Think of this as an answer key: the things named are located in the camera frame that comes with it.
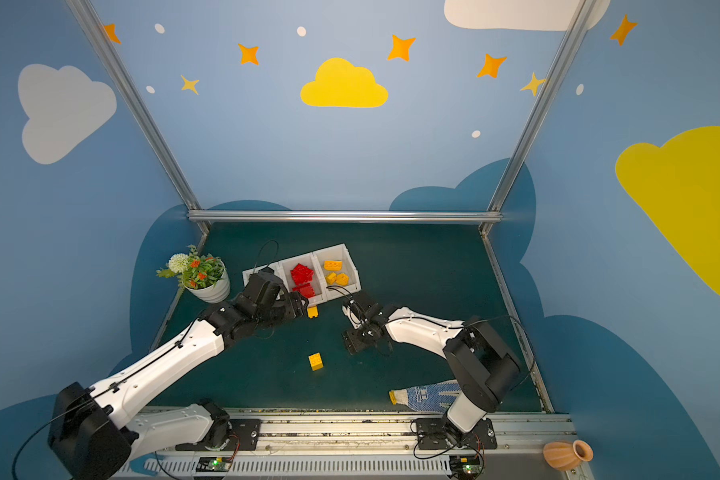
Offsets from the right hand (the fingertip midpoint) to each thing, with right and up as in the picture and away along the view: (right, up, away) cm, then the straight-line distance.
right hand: (357, 337), depth 88 cm
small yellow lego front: (-12, -6, -5) cm, 14 cm away
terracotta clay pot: (+46, -19, -25) cm, 56 cm away
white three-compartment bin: (-14, +18, +10) cm, 25 cm away
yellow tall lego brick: (-6, +16, +16) cm, 23 cm away
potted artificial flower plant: (-46, +18, 0) cm, 49 cm away
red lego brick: (-20, +18, +13) cm, 30 cm away
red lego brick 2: (-18, +13, +12) cm, 25 cm away
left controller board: (-34, -26, -18) cm, 46 cm away
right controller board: (+27, -27, -17) cm, 42 cm away
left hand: (-14, +11, -8) cm, 20 cm away
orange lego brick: (-9, +21, +19) cm, 30 cm away
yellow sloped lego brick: (-10, +17, +14) cm, 24 cm away
